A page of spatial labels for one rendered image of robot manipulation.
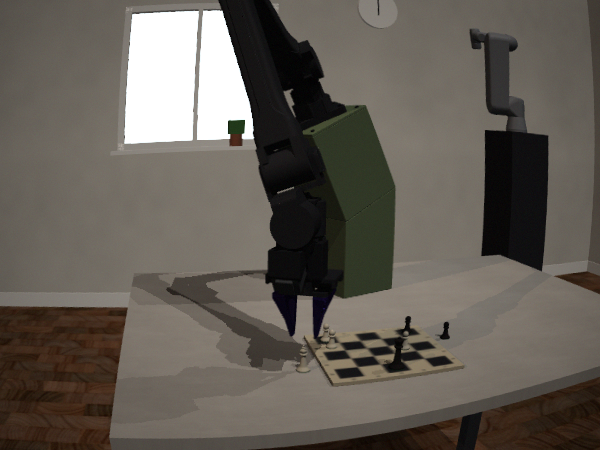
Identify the white pawn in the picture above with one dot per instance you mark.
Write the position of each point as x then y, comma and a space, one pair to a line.
331, 344
405, 343
325, 337

